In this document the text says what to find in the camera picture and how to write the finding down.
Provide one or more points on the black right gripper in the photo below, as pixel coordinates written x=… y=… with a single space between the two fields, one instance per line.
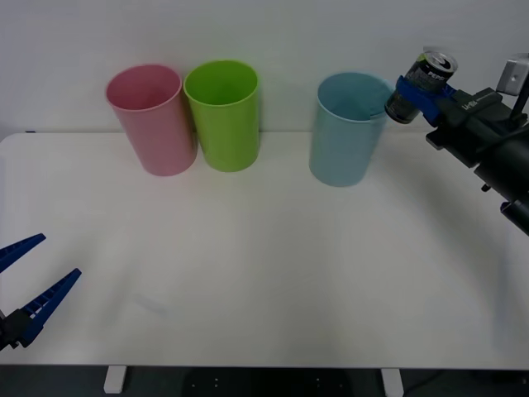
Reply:
x=471 y=124

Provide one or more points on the yellow-green plastic bin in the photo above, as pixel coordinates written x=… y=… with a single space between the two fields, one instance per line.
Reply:
x=229 y=136

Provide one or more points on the white table leg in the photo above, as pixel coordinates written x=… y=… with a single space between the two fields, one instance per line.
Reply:
x=392 y=384
x=114 y=380

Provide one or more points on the black and silver drink can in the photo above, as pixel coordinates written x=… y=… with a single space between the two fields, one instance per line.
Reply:
x=430 y=74

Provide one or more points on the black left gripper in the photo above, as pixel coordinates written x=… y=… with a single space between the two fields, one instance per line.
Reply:
x=6 y=331

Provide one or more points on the pale blue plastic bin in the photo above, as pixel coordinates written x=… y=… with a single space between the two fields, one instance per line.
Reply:
x=343 y=149

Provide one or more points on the pink plastic bin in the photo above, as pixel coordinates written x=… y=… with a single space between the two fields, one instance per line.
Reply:
x=159 y=136

